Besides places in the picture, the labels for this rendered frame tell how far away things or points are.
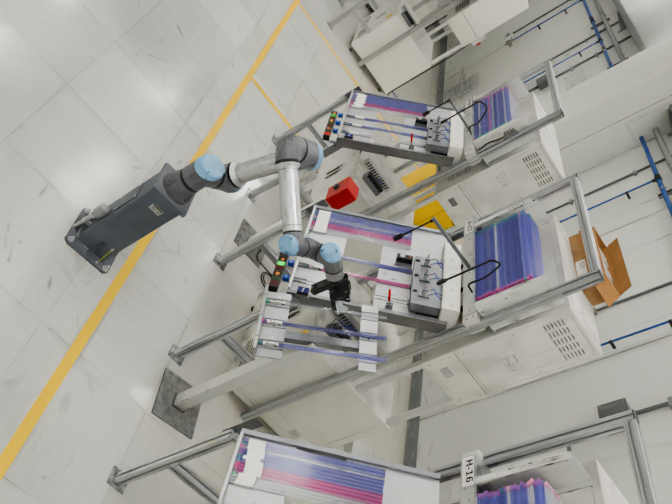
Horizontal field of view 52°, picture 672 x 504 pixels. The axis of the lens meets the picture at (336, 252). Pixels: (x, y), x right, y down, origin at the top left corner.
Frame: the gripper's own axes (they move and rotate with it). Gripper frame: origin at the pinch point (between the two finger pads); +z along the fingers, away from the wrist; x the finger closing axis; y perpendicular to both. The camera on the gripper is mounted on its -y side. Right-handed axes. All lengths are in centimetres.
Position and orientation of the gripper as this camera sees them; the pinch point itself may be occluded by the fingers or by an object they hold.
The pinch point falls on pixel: (336, 310)
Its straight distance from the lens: 289.4
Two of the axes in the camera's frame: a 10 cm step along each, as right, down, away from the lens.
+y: 9.9, -0.4, -1.4
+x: 0.7, -6.8, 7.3
